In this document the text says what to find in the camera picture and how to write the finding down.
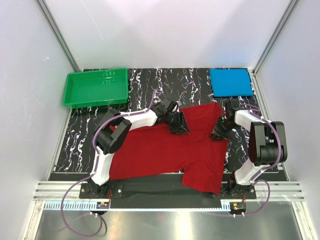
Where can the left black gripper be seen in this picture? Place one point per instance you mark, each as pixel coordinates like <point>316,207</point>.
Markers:
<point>180,126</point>

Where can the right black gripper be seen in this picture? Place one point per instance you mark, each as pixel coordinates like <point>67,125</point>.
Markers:
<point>216,131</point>

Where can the red t shirt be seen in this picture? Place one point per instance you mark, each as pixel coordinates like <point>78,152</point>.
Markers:
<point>153,150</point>

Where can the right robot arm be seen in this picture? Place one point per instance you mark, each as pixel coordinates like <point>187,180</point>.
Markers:
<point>267,145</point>

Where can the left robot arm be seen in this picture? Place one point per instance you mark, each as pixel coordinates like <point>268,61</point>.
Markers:
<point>111,132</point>

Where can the folded blue t shirt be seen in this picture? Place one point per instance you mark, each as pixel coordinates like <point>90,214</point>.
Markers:
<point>232,82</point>

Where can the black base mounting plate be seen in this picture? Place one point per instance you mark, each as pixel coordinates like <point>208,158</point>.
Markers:
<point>201,200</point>

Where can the right small connector board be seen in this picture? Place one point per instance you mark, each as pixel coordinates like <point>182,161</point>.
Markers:
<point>238,206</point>

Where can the small connector board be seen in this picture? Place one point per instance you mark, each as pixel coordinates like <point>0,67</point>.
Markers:
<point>103,205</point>
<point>238,206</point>

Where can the green plastic tray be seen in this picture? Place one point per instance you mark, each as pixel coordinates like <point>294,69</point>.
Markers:
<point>96,88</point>

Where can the left small connector board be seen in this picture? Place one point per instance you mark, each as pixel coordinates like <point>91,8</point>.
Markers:
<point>103,205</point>

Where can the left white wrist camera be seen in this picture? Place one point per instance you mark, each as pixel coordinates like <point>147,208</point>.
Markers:
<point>178,103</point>

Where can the right aluminium corner post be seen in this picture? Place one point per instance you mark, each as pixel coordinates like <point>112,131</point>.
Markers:
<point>276,33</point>

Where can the aluminium corner post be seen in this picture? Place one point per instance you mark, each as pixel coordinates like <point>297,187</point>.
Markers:
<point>57,34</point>
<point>276,33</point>

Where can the left aluminium corner post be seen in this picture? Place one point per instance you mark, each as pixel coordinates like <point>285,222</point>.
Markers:
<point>57,34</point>

